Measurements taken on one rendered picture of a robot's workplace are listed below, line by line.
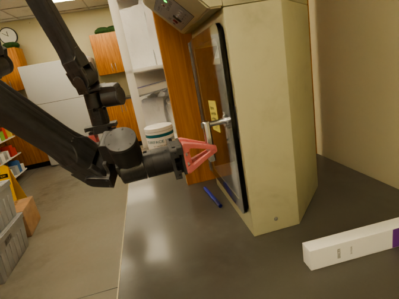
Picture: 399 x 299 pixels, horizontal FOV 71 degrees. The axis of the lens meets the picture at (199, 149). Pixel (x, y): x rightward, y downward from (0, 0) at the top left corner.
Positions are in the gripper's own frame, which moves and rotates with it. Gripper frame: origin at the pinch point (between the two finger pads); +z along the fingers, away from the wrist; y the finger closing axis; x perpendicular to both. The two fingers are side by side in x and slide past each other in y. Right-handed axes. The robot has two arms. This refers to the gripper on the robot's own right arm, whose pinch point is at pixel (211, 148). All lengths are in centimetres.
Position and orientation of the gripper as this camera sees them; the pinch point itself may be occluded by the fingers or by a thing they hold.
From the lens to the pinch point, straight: 61.0
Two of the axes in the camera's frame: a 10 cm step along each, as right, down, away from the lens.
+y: -1.9, -2.5, 9.5
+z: 9.6, -2.4, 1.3
